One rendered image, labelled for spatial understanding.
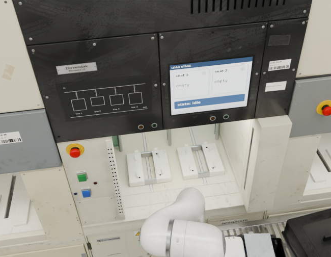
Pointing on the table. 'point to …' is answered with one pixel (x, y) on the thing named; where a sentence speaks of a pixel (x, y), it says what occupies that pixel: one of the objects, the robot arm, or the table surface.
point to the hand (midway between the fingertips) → (257, 250)
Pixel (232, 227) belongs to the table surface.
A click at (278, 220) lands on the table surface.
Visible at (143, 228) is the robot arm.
